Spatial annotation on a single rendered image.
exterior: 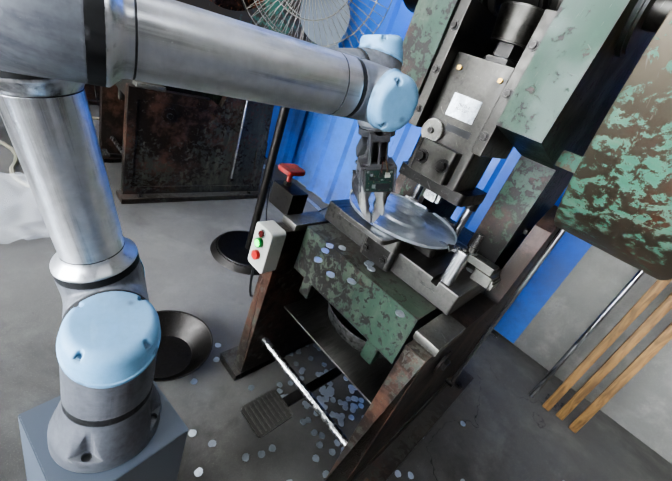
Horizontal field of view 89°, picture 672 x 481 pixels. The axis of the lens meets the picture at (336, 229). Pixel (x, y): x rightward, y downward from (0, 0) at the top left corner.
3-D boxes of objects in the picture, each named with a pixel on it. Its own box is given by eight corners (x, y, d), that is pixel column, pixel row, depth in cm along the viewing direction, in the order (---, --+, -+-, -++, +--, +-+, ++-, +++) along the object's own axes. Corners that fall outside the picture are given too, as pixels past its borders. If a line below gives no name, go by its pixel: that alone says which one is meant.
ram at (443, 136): (446, 192, 78) (518, 56, 65) (397, 164, 86) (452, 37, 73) (475, 190, 91) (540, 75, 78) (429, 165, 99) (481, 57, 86)
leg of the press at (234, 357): (234, 383, 118) (309, 134, 79) (218, 358, 124) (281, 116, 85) (385, 307, 185) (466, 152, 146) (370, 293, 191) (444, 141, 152)
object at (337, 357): (376, 412, 91) (377, 410, 91) (283, 307, 114) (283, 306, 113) (445, 351, 122) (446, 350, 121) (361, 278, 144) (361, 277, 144)
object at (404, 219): (326, 192, 84) (327, 189, 84) (391, 188, 105) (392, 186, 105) (418, 259, 69) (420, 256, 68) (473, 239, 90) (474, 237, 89)
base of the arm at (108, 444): (70, 498, 46) (69, 459, 42) (32, 415, 53) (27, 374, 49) (176, 427, 58) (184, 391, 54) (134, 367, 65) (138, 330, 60)
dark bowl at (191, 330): (131, 413, 99) (132, 398, 96) (100, 341, 115) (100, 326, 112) (224, 370, 121) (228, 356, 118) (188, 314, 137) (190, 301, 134)
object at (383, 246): (361, 289, 76) (384, 239, 70) (321, 253, 84) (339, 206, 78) (417, 267, 95) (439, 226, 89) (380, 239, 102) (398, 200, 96)
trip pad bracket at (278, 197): (276, 249, 102) (294, 192, 94) (259, 232, 108) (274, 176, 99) (292, 246, 107) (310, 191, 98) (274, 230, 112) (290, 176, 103)
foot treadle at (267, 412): (255, 449, 91) (259, 438, 89) (236, 418, 97) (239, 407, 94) (381, 360, 134) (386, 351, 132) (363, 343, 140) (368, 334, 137)
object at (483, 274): (489, 291, 84) (512, 258, 79) (433, 252, 93) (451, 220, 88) (497, 285, 88) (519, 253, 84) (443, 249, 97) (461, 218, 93)
